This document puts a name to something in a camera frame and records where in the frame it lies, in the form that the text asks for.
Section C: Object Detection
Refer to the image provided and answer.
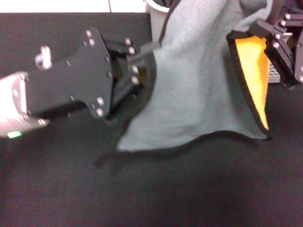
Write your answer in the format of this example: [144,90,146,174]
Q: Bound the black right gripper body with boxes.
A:
[272,0,303,83]

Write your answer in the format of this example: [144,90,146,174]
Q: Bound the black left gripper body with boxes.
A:
[23,26,115,119]

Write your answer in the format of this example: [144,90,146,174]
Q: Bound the grey yellow towel black trim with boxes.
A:
[94,0,274,169]

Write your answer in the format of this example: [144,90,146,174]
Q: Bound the grey perforated plastic storage box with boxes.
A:
[144,0,282,84]

